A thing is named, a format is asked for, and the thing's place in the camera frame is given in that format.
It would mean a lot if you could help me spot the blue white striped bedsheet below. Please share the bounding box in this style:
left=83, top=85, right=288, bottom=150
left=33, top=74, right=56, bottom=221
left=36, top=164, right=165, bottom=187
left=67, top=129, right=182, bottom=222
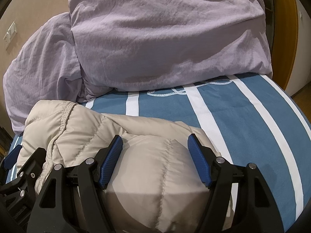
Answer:
left=1, top=74, right=310, bottom=232

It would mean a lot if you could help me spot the white wall switch panel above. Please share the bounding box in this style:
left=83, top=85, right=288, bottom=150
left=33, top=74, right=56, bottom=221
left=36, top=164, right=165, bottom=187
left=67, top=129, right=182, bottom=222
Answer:
left=3, top=22, right=17, bottom=49

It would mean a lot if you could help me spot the small lavender pillow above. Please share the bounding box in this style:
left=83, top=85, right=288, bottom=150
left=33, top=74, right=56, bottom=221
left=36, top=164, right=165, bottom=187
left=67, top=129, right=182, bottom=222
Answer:
left=68, top=0, right=273, bottom=95

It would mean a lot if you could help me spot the large lavender pillow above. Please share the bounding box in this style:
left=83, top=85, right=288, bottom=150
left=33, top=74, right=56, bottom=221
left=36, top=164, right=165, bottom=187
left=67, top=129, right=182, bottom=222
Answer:
left=3, top=12, right=111, bottom=135

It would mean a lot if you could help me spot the beige puffer jacket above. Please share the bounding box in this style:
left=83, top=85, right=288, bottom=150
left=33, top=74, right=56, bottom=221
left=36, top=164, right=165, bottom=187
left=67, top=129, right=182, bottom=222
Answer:
left=17, top=100, right=211, bottom=232

